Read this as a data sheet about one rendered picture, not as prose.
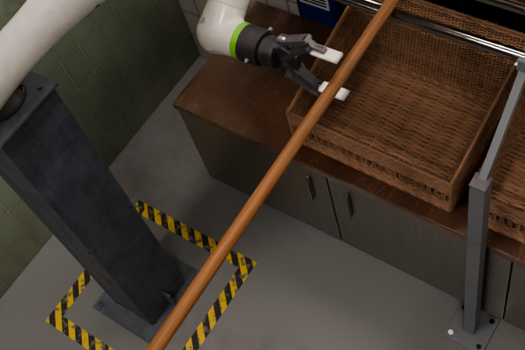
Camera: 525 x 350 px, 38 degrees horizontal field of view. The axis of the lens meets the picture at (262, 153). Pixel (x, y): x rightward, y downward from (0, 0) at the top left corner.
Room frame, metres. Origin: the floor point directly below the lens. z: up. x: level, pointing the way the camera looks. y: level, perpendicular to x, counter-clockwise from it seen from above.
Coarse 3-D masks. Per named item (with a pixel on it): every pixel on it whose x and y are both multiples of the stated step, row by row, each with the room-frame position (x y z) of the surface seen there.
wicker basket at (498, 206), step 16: (512, 128) 1.13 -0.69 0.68; (512, 144) 1.13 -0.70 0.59; (496, 160) 1.05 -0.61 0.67; (512, 160) 1.08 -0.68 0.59; (496, 176) 1.05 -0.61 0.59; (512, 176) 1.03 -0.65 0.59; (496, 192) 1.00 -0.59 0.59; (512, 192) 0.98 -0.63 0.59; (496, 208) 0.90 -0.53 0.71; (512, 208) 0.87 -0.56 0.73; (496, 224) 0.89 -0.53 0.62; (512, 224) 0.89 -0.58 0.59
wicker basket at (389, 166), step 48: (384, 0) 1.63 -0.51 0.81; (336, 48) 1.59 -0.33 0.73; (384, 48) 1.59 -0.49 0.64; (432, 48) 1.48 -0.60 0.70; (384, 96) 1.45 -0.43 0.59; (432, 96) 1.39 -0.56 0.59; (480, 96) 1.32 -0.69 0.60; (336, 144) 1.28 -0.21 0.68; (384, 144) 1.28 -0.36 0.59; (432, 144) 1.22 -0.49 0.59; (480, 144) 1.10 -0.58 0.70; (432, 192) 1.07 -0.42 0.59
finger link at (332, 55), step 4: (328, 48) 1.13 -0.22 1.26; (312, 52) 1.14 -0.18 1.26; (316, 52) 1.13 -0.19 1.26; (328, 52) 1.12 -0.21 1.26; (332, 52) 1.12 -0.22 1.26; (336, 52) 1.11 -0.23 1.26; (340, 52) 1.11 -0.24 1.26; (316, 56) 1.13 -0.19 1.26; (320, 56) 1.12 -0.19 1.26; (324, 56) 1.12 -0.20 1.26; (328, 56) 1.11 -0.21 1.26; (332, 56) 1.11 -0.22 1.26; (336, 56) 1.10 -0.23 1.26; (340, 56) 1.10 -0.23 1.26; (328, 60) 1.10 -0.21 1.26; (332, 60) 1.10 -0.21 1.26; (336, 60) 1.09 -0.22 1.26
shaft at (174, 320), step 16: (384, 16) 1.22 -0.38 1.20; (368, 32) 1.19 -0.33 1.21; (352, 48) 1.16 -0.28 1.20; (352, 64) 1.12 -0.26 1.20; (336, 80) 1.09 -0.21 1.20; (320, 96) 1.06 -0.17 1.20; (320, 112) 1.02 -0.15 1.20; (304, 128) 0.99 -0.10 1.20; (288, 144) 0.97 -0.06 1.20; (288, 160) 0.93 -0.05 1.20; (272, 176) 0.90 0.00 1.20; (256, 192) 0.88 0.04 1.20; (256, 208) 0.85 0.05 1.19; (240, 224) 0.82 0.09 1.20; (224, 240) 0.80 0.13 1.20; (224, 256) 0.77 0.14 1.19; (208, 272) 0.74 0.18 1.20; (192, 288) 0.72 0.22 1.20; (192, 304) 0.69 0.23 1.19; (176, 320) 0.67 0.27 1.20; (160, 336) 0.64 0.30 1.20
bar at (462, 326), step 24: (336, 0) 1.36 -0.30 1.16; (360, 0) 1.32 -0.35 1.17; (408, 24) 1.21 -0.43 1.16; (432, 24) 1.17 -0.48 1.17; (480, 48) 1.07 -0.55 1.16; (504, 48) 1.03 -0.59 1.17; (504, 120) 0.93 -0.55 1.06; (480, 192) 0.83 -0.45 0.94; (480, 216) 0.83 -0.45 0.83; (480, 240) 0.83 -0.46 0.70; (480, 264) 0.83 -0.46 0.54; (480, 288) 0.84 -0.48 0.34; (456, 312) 0.92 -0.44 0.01; (480, 312) 0.89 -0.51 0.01; (456, 336) 0.84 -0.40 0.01; (480, 336) 0.82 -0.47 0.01
